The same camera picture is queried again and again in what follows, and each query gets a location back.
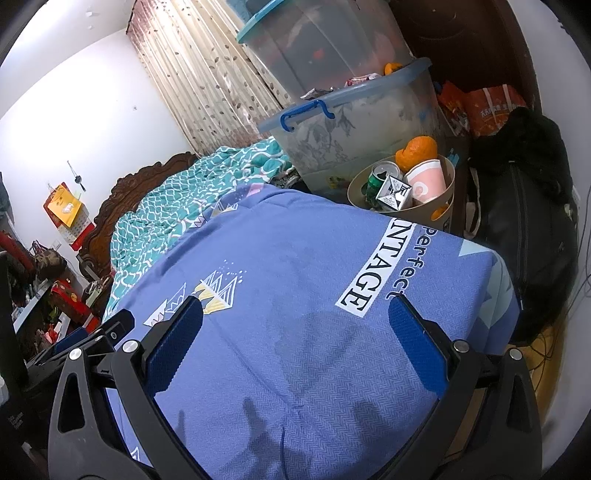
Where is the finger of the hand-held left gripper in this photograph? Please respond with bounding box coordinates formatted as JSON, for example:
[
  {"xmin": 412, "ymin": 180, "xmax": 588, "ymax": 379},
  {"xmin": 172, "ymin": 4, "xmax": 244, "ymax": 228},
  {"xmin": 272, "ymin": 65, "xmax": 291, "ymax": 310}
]
[{"xmin": 27, "ymin": 309, "xmax": 136, "ymax": 370}]

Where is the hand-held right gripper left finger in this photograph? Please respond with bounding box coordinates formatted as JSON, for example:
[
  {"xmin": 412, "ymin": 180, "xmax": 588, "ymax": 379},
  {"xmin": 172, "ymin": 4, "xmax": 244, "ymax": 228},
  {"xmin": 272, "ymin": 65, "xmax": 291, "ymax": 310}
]
[{"xmin": 47, "ymin": 294, "xmax": 206, "ymax": 480}]

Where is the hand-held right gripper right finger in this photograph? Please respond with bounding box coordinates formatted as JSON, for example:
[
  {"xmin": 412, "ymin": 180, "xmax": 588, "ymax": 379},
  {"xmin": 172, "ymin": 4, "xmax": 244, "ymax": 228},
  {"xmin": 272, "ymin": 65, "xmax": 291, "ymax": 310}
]
[{"xmin": 388, "ymin": 293, "xmax": 543, "ymax": 480}]

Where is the beige round trash bin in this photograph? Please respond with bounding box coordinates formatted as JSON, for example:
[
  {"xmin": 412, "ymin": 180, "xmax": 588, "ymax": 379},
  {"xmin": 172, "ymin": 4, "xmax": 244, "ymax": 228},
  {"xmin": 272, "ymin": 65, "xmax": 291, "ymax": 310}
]
[{"xmin": 347, "ymin": 154, "xmax": 457, "ymax": 236}]

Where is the black white small carton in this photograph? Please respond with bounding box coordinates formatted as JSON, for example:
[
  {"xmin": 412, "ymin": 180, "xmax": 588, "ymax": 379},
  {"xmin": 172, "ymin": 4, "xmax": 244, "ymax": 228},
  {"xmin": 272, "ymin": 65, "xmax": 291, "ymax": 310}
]
[{"xmin": 375, "ymin": 174, "xmax": 414, "ymax": 212}]

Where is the pink paper cup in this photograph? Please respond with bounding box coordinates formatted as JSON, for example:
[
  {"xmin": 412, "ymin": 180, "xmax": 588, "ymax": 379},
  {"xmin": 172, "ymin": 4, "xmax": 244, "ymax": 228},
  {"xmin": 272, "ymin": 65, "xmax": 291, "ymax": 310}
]
[{"xmin": 403, "ymin": 158, "xmax": 448, "ymax": 207}]

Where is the crushed green can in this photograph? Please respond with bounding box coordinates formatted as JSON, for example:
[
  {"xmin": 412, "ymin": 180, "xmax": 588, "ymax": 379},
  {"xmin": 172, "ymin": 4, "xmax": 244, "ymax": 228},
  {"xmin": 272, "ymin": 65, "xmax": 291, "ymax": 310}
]
[{"xmin": 367, "ymin": 161, "xmax": 402, "ymax": 210}]

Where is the large orange peel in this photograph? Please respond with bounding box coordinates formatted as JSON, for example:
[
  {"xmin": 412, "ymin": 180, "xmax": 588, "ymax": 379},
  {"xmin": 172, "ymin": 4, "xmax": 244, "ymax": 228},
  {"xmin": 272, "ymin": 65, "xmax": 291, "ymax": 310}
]
[{"xmin": 394, "ymin": 136, "xmax": 438, "ymax": 172}]

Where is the dark wooden nightstand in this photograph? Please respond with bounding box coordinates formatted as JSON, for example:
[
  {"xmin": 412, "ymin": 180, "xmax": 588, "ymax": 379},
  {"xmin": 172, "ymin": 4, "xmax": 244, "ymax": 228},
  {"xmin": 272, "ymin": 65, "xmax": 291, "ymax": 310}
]
[{"xmin": 81, "ymin": 272, "xmax": 116, "ymax": 317}]

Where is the red gift box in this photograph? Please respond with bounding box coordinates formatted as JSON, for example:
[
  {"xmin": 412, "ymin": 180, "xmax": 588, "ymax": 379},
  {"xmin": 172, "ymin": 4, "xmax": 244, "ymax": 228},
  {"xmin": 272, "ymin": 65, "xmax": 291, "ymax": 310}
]
[{"xmin": 48, "ymin": 279, "xmax": 100, "ymax": 330}]

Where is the brown handbag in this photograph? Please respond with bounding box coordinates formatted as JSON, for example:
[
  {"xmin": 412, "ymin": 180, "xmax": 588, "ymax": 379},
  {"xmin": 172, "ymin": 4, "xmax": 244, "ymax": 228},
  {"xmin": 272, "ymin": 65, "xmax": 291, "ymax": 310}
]
[{"xmin": 32, "ymin": 247, "xmax": 68, "ymax": 280}]

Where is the dark red clothes pile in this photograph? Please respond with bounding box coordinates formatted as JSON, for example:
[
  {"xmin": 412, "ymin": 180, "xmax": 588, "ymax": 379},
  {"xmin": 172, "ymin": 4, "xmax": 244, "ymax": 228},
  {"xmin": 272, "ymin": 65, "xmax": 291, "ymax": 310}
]
[{"xmin": 0, "ymin": 231, "xmax": 33, "ymax": 278}]

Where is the teal patterned quilt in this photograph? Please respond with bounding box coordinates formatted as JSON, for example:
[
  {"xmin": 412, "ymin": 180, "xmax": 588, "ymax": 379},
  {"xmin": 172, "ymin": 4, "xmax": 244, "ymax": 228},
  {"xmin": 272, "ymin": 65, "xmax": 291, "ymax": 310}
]
[{"xmin": 102, "ymin": 137, "xmax": 296, "ymax": 319}]

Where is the blue printed blanket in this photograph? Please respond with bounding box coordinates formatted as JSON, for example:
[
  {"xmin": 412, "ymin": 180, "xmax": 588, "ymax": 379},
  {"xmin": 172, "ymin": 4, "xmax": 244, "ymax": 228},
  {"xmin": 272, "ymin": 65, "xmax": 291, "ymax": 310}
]
[{"xmin": 104, "ymin": 182, "xmax": 520, "ymax": 480}]

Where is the carved wooden headboard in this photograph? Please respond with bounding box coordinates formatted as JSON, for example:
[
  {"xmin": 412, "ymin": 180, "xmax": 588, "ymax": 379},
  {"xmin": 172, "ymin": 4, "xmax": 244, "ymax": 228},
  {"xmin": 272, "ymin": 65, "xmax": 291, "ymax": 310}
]
[{"xmin": 76, "ymin": 152, "xmax": 199, "ymax": 282}]

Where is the black backpack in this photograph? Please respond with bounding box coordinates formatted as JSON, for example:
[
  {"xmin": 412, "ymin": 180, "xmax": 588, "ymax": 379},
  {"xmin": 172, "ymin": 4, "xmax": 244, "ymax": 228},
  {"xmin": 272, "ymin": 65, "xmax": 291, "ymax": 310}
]
[{"xmin": 466, "ymin": 106, "xmax": 580, "ymax": 344}]

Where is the orange snack packet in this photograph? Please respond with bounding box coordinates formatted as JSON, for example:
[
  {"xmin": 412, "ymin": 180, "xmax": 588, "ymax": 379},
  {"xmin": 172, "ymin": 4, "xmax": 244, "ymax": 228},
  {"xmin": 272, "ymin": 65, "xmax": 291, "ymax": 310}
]
[{"xmin": 436, "ymin": 80, "xmax": 472, "ymax": 137}]

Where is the orange shopping bag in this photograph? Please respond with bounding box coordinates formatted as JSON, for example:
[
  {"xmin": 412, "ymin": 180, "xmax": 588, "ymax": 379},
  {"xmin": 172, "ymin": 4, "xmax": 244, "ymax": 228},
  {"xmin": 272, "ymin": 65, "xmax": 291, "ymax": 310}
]
[{"xmin": 464, "ymin": 84, "xmax": 528, "ymax": 137}]

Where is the crumpled red white packet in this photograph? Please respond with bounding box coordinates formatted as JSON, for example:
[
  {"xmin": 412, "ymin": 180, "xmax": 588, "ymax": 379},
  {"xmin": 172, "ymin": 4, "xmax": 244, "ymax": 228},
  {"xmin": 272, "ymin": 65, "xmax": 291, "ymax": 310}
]
[{"xmin": 344, "ymin": 74, "xmax": 386, "ymax": 89}]

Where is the beige leaf print curtain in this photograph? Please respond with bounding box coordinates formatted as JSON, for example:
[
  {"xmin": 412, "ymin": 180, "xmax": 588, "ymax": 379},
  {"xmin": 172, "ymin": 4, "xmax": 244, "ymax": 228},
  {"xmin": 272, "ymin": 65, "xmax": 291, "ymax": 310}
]
[{"xmin": 127, "ymin": 0, "xmax": 301, "ymax": 158}]

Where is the clear storage box blue lid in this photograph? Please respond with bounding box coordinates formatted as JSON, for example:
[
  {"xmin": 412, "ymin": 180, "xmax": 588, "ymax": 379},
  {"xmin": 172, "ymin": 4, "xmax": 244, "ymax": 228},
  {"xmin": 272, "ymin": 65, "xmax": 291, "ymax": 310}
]
[{"xmin": 237, "ymin": 0, "xmax": 416, "ymax": 95}]

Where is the red yellow wall calendar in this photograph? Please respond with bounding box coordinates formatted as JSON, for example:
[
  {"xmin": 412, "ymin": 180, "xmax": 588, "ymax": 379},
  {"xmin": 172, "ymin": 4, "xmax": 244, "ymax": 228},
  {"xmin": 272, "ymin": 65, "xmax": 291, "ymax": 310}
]
[{"xmin": 44, "ymin": 182, "xmax": 90, "ymax": 245}]

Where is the clear storage box blue handle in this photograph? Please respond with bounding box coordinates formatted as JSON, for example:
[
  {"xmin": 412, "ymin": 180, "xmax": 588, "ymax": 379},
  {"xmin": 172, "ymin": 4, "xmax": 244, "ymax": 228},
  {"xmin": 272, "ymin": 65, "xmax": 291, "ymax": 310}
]
[{"xmin": 257, "ymin": 58, "xmax": 455, "ymax": 197}]

